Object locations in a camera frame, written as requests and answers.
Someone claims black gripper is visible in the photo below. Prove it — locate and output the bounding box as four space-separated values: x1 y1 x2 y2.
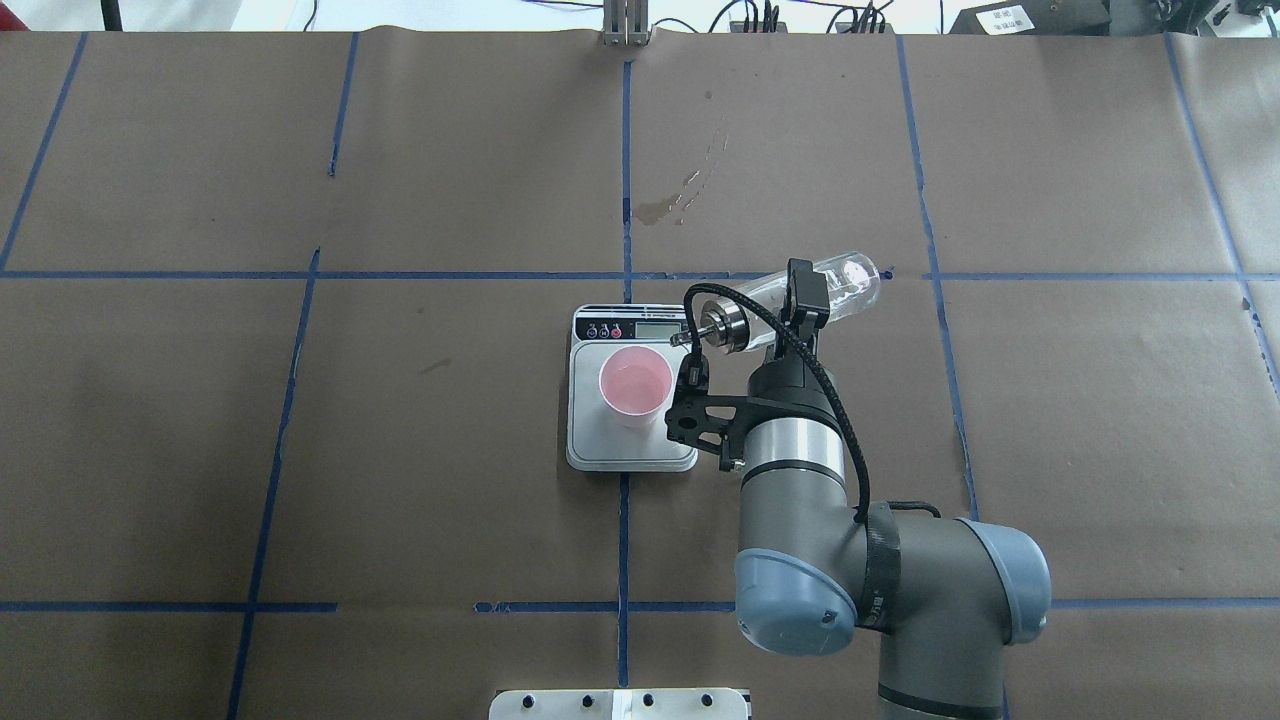
684 258 836 425

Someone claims glass sauce dispenser bottle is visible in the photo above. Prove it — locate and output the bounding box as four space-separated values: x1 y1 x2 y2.
668 251 886 355

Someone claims pink plastic cup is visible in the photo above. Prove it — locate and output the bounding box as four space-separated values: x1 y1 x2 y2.
598 345 675 429

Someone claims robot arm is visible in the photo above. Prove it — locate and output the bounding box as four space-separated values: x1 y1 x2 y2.
666 251 1052 719

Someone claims white electronic kitchen scale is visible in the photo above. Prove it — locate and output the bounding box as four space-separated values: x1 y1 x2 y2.
564 304 698 473

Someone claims black box with label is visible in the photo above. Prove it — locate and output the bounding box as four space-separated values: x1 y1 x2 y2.
947 1 1112 37

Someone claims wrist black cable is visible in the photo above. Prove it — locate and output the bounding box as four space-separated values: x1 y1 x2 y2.
682 284 943 525

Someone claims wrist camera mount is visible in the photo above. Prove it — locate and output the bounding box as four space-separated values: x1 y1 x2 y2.
663 354 764 471

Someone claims aluminium frame post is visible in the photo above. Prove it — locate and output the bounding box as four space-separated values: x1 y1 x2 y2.
600 0 652 47

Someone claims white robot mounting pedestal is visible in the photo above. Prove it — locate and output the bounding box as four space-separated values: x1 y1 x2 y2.
488 687 753 719

